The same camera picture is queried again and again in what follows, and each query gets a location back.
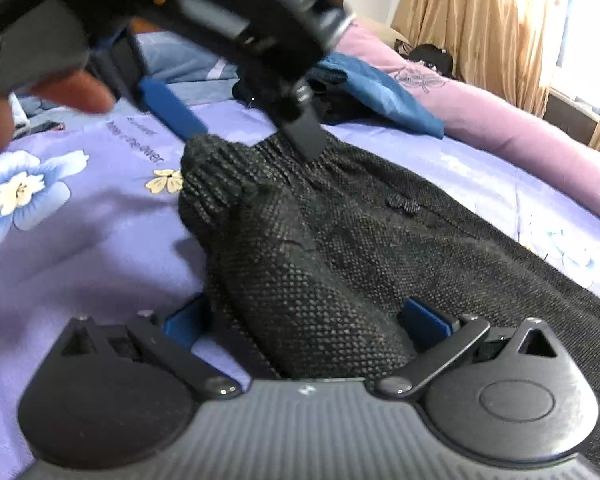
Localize pink quilt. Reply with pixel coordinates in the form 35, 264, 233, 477
332, 19, 600, 231

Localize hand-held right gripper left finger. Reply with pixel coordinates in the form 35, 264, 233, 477
60, 296, 243, 402

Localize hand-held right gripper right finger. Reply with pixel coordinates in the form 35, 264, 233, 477
375, 298, 563, 401

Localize black bag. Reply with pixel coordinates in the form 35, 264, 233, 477
394, 40, 455, 75

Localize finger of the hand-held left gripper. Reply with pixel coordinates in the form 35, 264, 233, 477
111, 30, 212, 144
269, 74, 329, 164

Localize dark grey knit sweater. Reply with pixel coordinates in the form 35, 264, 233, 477
177, 129, 600, 480

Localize beige curtain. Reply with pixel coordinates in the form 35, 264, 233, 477
390, 0, 600, 163

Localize blue cloth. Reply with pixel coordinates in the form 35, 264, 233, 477
314, 52, 446, 140

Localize blue denim jeans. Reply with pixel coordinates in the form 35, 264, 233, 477
140, 32, 241, 83

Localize window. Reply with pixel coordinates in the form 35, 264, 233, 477
545, 0, 600, 146

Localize person's left hand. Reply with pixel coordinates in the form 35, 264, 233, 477
0, 0, 117, 154

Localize black folded garment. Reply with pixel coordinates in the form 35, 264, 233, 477
231, 67, 376, 127

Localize purple floral bed sheet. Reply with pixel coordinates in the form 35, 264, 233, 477
0, 30, 600, 480

